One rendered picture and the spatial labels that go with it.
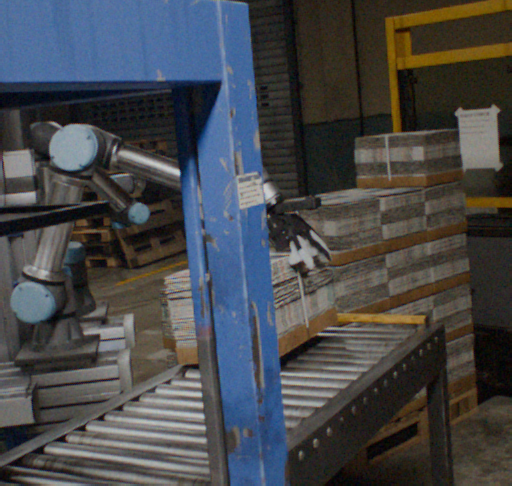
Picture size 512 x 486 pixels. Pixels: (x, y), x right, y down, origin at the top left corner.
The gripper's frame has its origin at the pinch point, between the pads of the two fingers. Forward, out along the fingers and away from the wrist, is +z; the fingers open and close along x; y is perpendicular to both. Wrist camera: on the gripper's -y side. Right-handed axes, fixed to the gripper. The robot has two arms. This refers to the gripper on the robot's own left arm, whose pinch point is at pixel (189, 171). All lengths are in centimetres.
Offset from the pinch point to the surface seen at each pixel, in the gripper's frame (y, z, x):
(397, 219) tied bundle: 24, 79, 29
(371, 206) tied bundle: 16, 63, 31
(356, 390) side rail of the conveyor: 23, -43, 154
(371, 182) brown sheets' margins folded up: 16, 93, -4
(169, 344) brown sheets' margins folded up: 59, -22, 21
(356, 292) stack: 48, 50, 39
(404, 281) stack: 50, 80, 33
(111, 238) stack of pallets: 170, 204, -556
